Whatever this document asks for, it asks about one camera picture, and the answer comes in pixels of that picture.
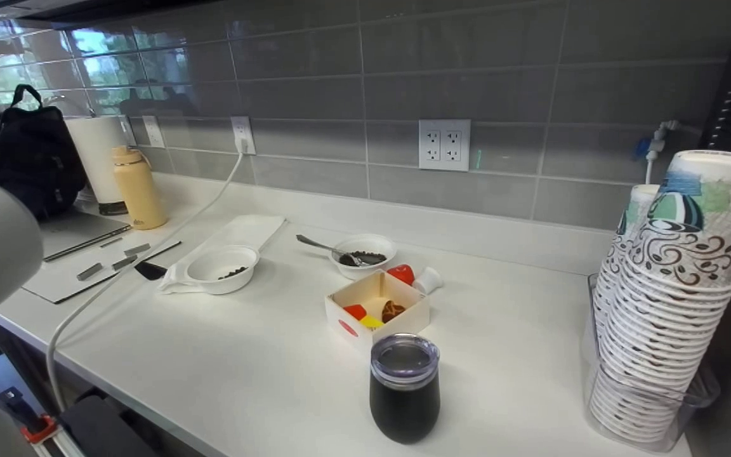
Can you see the white double wall socket plate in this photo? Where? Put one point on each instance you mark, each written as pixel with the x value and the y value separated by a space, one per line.
pixel 444 145

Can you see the metal spoon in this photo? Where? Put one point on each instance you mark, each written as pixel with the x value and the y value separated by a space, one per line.
pixel 324 245

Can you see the stack of patterned paper cups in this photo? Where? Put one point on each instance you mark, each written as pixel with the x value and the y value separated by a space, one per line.
pixel 670 298

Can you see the dark upper cabinet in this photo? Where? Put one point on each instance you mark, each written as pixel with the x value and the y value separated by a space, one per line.
pixel 86 9

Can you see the white laptop with grey feet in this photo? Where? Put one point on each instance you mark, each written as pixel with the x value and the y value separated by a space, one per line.
pixel 64 279

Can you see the white cardboard box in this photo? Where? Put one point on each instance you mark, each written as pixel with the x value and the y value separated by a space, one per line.
pixel 403 320

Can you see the white coffee pod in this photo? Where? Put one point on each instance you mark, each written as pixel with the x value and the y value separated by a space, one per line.
pixel 428 280

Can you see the white bowl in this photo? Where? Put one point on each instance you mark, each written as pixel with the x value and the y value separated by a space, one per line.
pixel 365 243
pixel 213 282

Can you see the white paper towel roll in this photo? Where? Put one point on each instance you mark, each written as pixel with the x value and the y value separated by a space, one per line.
pixel 96 152

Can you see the heap of dark beans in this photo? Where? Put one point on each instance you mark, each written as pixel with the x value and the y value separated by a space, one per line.
pixel 233 273
pixel 372 258

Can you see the grey closed laptop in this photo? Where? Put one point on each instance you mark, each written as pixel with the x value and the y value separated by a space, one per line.
pixel 80 231

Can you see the small black flat object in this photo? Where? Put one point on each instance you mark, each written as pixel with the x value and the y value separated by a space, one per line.
pixel 150 270

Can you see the black backpack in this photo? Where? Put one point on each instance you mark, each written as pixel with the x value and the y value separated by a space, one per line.
pixel 32 158

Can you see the black tumbler with clear lid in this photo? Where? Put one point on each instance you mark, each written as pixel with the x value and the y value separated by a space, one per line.
pixel 403 400

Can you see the clear plastic cup holder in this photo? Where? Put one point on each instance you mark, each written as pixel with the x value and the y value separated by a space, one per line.
pixel 689 406

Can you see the white wall switch plate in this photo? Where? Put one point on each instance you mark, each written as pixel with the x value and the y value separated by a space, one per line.
pixel 127 130
pixel 153 131

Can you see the yellow water bottle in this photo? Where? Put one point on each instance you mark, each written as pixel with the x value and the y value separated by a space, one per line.
pixel 140 190

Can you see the black box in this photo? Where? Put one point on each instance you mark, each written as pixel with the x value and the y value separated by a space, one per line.
pixel 102 428

